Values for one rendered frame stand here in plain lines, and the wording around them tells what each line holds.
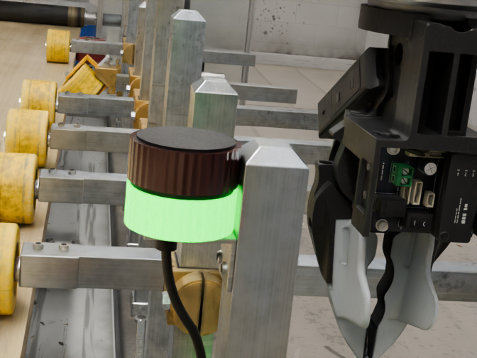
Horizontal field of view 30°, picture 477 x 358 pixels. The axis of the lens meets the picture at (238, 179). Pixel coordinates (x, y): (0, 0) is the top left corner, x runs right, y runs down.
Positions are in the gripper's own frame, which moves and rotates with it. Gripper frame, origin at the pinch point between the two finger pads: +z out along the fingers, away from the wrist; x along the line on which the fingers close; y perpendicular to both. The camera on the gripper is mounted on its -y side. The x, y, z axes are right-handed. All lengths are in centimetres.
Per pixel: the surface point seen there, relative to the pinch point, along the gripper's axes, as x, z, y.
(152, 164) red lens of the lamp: -14.4, -11.2, 5.0
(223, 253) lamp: -9.8, -5.6, 2.1
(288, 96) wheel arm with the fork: 23, 6, -125
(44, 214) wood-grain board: -22, 11, -54
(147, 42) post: -8, -6, -96
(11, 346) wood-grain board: -22.6, 11.0, -19.5
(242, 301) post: -8.8, -3.7, 4.4
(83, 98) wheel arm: -18, 5, -100
